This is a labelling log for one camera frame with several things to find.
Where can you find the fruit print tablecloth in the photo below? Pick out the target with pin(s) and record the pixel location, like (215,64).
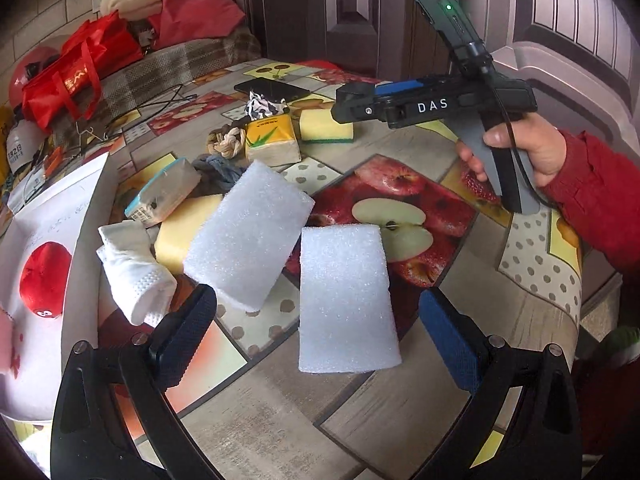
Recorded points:
(400,425)

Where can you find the black white patterned cloth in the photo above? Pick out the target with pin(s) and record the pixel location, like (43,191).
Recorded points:
(262,106)

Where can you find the teal tissue pack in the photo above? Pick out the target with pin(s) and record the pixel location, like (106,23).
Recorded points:
(162,192)

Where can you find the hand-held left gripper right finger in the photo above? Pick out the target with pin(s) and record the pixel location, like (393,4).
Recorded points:
(450,345)

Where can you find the large yellow sponge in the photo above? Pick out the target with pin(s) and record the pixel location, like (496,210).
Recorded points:
(177,235)

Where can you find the white sock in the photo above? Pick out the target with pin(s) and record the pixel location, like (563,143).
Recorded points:
(135,275)

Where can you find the person's red clothing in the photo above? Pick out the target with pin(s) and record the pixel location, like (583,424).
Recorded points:
(610,400)

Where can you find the red plastic bag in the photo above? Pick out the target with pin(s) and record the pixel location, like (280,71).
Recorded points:
(195,5)

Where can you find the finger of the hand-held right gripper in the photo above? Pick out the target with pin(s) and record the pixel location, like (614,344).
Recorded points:
(355,105)
(397,87)

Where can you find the white foam block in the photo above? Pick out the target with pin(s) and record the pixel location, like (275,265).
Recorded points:
(345,300)
(247,235)

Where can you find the small yellow green sponge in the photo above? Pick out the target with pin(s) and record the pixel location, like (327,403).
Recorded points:
(325,125)

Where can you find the white helmet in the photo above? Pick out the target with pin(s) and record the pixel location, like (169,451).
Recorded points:
(22,147)

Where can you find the black phone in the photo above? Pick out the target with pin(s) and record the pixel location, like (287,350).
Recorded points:
(272,90)

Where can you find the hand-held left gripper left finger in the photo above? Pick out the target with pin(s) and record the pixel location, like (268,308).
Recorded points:
(185,335)

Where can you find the red helmet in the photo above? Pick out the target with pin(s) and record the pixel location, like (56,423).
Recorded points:
(30,72)

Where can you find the plaid blanket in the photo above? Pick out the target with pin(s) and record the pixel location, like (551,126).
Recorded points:
(165,67)

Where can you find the yellow green tissue pack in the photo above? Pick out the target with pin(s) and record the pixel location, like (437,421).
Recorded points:
(272,140)

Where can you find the brown panelled door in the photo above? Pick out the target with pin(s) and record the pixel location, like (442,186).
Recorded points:
(350,10)

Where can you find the person's right forearm red sleeve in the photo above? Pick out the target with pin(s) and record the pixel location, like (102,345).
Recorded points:
(600,195)

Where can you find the person's right hand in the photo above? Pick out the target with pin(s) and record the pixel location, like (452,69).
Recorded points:
(542,152)

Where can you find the white cardboard box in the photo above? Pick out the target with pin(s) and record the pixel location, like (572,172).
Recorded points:
(45,210)

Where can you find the red tote bag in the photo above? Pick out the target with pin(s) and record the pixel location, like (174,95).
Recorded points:
(80,70)

